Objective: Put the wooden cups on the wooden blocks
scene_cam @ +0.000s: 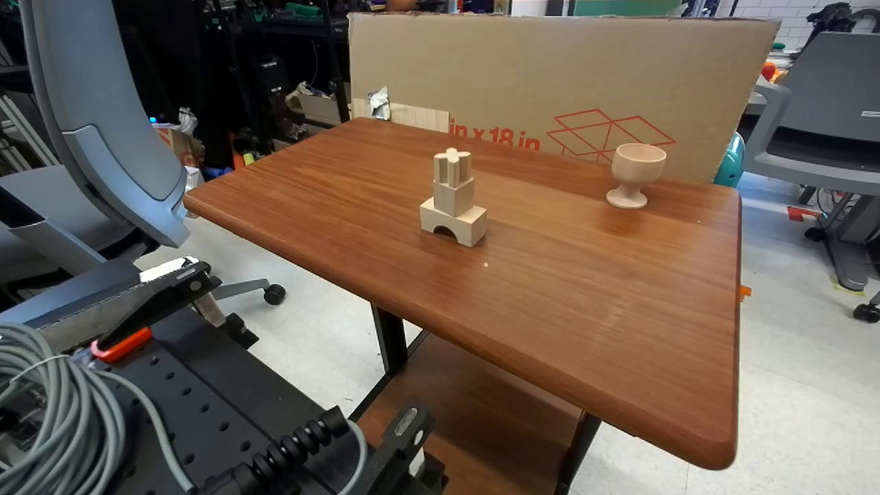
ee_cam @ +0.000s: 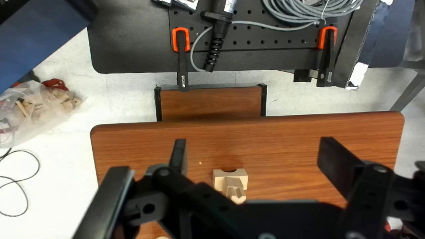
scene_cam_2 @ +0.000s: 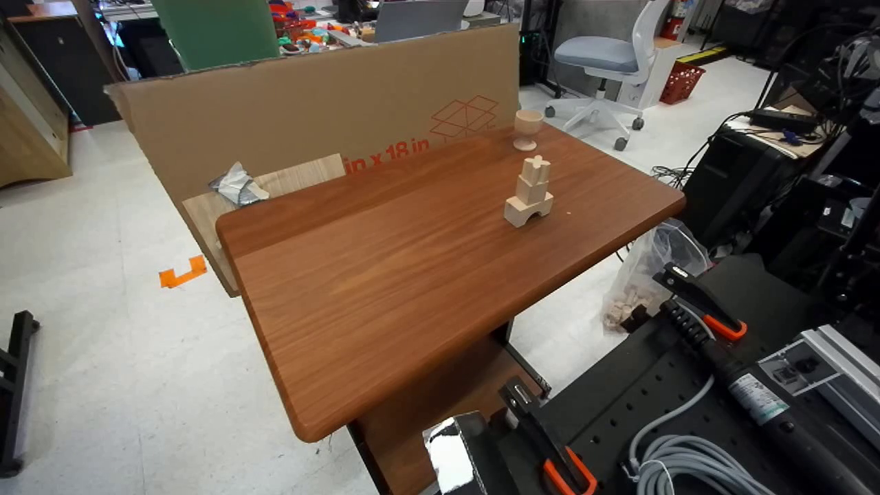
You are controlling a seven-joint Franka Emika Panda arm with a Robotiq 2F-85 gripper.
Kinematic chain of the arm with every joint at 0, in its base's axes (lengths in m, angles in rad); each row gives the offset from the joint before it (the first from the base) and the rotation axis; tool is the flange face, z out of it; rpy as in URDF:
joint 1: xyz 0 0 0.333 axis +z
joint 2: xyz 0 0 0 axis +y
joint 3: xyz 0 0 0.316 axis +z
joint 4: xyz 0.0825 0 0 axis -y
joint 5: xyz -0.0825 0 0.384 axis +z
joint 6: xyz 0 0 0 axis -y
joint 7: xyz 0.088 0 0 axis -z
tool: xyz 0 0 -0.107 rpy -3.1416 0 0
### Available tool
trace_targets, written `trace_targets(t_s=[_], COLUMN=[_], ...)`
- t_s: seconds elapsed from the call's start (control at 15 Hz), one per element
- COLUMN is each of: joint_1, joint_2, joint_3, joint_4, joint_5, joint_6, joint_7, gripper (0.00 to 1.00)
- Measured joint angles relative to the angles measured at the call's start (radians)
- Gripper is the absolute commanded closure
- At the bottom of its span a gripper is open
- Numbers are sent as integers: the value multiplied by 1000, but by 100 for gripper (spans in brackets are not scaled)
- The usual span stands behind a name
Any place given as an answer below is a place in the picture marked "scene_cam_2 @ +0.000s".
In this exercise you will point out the wooden goblet cup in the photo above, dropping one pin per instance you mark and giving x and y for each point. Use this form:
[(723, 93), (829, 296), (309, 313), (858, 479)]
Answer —
[(529, 121)]

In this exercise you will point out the wooden arch block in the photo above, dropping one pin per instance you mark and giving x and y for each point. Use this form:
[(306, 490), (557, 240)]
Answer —
[(522, 212)]

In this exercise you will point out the wooden square block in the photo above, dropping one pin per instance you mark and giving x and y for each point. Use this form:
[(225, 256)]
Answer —
[(530, 187)]

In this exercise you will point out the small wooden block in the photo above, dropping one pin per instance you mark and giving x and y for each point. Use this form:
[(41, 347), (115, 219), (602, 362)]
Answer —
[(537, 170)]

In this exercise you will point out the wooden table lower shelf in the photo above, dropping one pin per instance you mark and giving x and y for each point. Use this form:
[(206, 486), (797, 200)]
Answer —
[(429, 402)]

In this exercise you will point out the plywood board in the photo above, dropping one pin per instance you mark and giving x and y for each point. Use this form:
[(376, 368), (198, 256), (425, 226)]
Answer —
[(304, 178)]

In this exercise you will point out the cardboard box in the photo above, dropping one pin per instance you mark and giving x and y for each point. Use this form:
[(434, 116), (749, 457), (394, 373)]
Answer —
[(312, 112)]

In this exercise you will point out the clear plastic bag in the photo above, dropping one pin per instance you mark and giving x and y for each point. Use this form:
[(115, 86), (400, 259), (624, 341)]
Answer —
[(642, 284)]

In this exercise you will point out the shiny chrome plate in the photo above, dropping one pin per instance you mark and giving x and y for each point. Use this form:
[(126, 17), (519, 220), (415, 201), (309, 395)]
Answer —
[(451, 457)]

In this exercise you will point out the crumpled grey plastic sheet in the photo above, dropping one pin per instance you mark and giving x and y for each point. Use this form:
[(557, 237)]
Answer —
[(238, 186)]

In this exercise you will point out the grey office chair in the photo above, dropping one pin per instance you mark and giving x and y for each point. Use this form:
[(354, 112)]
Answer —
[(594, 55)]

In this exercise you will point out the red bin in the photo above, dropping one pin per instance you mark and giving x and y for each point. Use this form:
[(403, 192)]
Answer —
[(683, 83)]

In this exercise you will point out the black equipment cart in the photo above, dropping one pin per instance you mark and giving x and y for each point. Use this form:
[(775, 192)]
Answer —
[(731, 183)]

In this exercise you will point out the green board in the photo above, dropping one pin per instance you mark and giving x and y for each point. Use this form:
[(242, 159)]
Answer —
[(214, 32)]

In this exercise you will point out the black tube with label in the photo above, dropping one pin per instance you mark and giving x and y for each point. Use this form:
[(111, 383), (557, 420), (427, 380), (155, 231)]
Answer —
[(759, 401)]

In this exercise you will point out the dark cabinet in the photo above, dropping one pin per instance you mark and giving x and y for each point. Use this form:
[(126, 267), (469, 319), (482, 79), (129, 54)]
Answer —
[(63, 65)]

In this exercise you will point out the light wooden cabinet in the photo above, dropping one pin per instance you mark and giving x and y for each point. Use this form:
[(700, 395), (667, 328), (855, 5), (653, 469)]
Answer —
[(27, 127)]

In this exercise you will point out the black stand foot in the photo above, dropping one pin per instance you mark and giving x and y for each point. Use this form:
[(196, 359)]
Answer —
[(13, 395)]

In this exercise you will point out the aluminium extrusion rail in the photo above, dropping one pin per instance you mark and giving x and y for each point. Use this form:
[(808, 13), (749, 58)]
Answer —
[(847, 380)]

